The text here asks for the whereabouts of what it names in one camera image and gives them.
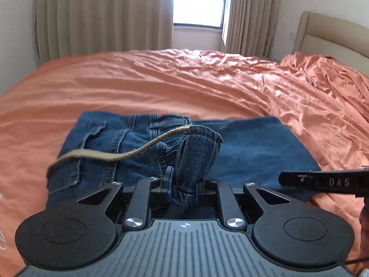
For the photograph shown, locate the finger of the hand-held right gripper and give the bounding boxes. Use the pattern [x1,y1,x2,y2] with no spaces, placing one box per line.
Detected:
[281,171,316,191]

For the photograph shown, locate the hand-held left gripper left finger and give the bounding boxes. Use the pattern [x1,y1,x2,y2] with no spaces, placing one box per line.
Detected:
[75,166,175,231]

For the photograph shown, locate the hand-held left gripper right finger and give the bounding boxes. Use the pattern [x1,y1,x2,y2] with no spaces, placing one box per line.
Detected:
[196,179,292,231]

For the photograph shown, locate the blue denim pants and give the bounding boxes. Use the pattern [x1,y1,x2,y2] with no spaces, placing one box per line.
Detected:
[46,111,322,220]

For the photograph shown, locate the beige webbing belt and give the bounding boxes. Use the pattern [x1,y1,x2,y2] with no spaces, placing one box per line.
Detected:
[46,125,192,179]

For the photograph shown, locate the orange bed sheet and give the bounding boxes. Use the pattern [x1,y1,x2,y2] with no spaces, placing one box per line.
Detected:
[0,49,369,277]

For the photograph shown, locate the orange crumpled duvet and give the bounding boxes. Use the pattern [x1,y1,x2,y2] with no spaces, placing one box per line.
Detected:
[281,52,369,127]

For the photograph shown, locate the beige padded headboard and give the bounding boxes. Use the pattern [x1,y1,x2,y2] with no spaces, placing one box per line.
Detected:
[292,11,369,78]

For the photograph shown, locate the beige pleated curtain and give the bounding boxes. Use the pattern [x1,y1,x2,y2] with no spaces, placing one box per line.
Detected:
[35,0,175,64]
[220,0,281,61]

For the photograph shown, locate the dark framed window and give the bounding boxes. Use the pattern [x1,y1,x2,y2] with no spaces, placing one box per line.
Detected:
[173,0,228,31]

